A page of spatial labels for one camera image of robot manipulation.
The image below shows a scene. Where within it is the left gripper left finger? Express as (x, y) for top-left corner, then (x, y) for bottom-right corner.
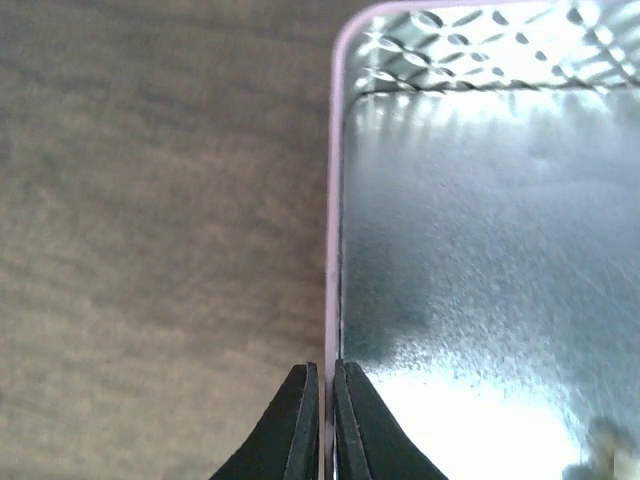
(211, 362), (319, 480)

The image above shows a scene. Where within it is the white chess pawn in tin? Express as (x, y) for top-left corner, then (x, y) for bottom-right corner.
(562, 417), (639, 480)

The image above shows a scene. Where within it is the pink metal tin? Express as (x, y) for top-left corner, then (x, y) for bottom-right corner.
(325, 1), (639, 479)

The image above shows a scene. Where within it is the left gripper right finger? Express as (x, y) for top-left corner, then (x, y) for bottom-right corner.
(333, 359), (446, 480)

